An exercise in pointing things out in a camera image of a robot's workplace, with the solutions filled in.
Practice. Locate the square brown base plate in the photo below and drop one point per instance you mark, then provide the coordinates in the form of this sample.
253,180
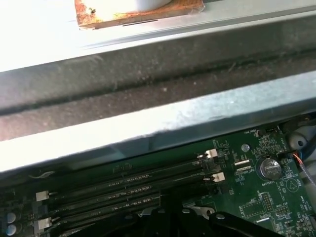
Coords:
111,18

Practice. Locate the green motherboard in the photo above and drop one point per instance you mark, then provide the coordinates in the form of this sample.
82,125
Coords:
247,192

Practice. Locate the silver coin cell battery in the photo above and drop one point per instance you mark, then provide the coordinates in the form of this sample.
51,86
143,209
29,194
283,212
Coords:
267,169

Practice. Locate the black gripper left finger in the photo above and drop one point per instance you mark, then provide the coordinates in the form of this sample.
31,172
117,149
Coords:
138,228

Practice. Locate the silver board screw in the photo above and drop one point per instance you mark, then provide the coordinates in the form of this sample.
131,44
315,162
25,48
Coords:
245,147

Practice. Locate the black PC case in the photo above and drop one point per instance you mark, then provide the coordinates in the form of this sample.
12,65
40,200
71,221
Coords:
158,81

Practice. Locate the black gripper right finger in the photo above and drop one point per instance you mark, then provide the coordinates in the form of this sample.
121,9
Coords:
197,228

